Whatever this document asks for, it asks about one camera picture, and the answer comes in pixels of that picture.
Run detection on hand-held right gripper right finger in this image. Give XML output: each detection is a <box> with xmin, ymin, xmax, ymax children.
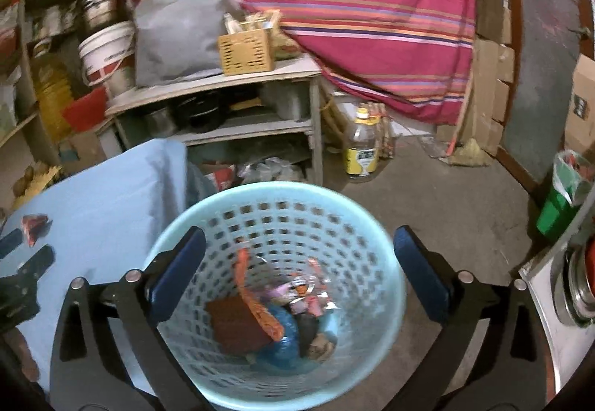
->
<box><xmin>386</xmin><ymin>225</ymin><xmax>556</xmax><ymax>411</ymax></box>

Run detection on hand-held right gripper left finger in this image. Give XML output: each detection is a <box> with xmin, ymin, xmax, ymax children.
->
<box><xmin>50</xmin><ymin>226</ymin><xmax>219</xmax><ymax>411</ymax></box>

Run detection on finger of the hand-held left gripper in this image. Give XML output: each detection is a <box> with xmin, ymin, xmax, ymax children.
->
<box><xmin>16</xmin><ymin>245</ymin><xmax>55</xmax><ymax>287</ymax></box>
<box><xmin>0</xmin><ymin>229</ymin><xmax>24</xmax><ymax>261</ymax></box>

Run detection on red snack wrapper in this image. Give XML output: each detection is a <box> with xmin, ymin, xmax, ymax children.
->
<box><xmin>21</xmin><ymin>214</ymin><xmax>51</xmax><ymax>247</ymax></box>

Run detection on dark brown wrapper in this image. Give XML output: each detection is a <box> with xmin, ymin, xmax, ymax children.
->
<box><xmin>205</xmin><ymin>297</ymin><xmax>274</xmax><ymax>353</ymax></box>

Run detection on orange snack wrapper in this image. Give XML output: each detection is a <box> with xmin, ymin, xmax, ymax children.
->
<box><xmin>235</xmin><ymin>246</ymin><xmax>285</xmax><ymax>343</ymax></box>

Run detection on light blue plastic basket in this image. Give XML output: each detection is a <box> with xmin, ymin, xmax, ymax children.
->
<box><xmin>142</xmin><ymin>181</ymin><xmax>408</xmax><ymax>410</ymax></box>

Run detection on tan paper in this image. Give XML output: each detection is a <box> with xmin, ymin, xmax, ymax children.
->
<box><xmin>307</xmin><ymin>334</ymin><xmax>338</xmax><ymax>362</ymax></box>

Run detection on blue plastic bag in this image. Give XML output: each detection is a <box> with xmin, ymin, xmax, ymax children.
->
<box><xmin>253</xmin><ymin>303</ymin><xmax>304</xmax><ymax>371</ymax></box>

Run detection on person's left hand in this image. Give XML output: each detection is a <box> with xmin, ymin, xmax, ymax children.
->
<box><xmin>8</xmin><ymin>327</ymin><xmax>41</xmax><ymax>382</ymax></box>

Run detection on brown cardboard box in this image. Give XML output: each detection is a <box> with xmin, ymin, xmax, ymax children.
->
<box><xmin>59</xmin><ymin>130</ymin><xmax>109</xmax><ymax>169</ymax></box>

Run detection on white side table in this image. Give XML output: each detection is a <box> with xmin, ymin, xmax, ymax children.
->
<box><xmin>518</xmin><ymin>225</ymin><xmax>595</xmax><ymax>399</ymax></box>

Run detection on straw broom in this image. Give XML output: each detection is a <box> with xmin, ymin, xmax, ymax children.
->
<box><xmin>448</xmin><ymin>138</ymin><xmax>492</xmax><ymax>168</ymax></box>

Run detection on yellow label oil bottle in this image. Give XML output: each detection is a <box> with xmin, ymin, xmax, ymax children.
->
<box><xmin>344</xmin><ymin>107</ymin><xmax>381</xmax><ymax>183</ymax></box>

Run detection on crumpled plastic bags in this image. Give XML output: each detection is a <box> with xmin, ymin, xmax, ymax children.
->
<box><xmin>236</xmin><ymin>157</ymin><xmax>306</xmax><ymax>185</ymax></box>

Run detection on small bottles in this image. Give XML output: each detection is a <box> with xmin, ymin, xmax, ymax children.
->
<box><xmin>369</xmin><ymin>103</ymin><xmax>397</xmax><ymax>161</ymax></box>

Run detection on stack of yellow containers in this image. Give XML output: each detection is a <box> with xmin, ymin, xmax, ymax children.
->
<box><xmin>33</xmin><ymin>62</ymin><xmax>78</xmax><ymax>140</ymax></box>

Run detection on green plastic bin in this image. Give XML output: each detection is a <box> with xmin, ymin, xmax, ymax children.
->
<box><xmin>536</xmin><ymin>150</ymin><xmax>595</xmax><ymax>238</ymax></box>

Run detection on red plastic bin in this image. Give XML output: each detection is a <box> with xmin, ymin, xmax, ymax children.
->
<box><xmin>61</xmin><ymin>88</ymin><xmax>109</xmax><ymax>133</ymax></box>

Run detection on small steel pot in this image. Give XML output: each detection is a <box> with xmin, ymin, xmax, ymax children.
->
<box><xmin>141</xmin><ymin>106</ymin><xmax>178</xmax><ymax>139</ymax></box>

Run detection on stacked steel bowls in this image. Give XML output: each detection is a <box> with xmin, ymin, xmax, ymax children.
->
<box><xmin>555</xmin><ymin>240</ymin><xmax>595</xmax><ymax>341</ymax></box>

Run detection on black cooking pot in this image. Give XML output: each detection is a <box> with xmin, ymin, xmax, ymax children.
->
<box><xmin>175</xmin><ymin>90</ymin><xmax>229</xmax><ymax>133</ymax></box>

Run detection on grey shelf table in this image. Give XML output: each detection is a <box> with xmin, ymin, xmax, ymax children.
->
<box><xmin>106</xmin><ymin>55</ymin><xmax>326</xmax><ymax>187</ymax></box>

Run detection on white plastic bucket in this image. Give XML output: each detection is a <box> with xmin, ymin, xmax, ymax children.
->
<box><xmin>78</xmin><ymin>21</ymin><xmax>137</xmax><ymax>85</ymax></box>

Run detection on stack of cardboard pieces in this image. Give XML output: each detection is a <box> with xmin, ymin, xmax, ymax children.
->
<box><xmin>458</xmin><ymin>0</ymin><xmax>517</xmax><ymax>157</ymax></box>

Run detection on row of glass jars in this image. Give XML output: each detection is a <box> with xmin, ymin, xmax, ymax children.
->
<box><xmin>32</xmin><ymin>4</ymin><xmax>78</xmax><ymax>59</ymax></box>

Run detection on yellow wooden box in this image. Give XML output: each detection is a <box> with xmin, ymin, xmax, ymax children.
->
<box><xmin>218</xmin><ymin>27</ymin><xmax>276</xmax><ymax>76</ymax></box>

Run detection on printed cardboard box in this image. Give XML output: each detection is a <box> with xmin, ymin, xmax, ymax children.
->
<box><xmin>564</xmin><ymin>55</ymin><xmax>595</xmax><ymax>152</ymax></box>

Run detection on grey metal door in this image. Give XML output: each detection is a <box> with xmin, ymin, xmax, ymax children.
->
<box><xmin>498</xmin><ymin>0</ymin><xmax>584</xmax><ymax>185</ymax></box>

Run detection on papers in wooden box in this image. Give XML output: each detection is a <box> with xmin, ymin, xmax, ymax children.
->
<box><xmin>223</xmin><ymin>10</ymin><xmax>282</xmax><ymax>39</ymax></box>

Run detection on red striped blanket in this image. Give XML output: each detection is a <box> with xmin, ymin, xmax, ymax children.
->
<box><xmin>114</xmin><ymin>0</ymin><xmax>477</xmax><ymax>126</ymax></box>

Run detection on wooden wall shelf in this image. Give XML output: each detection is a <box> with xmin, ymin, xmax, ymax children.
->
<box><xmin>0</xmin><ymin>0</ymin><xmax>62</xmax><ymax>191</ymax></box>

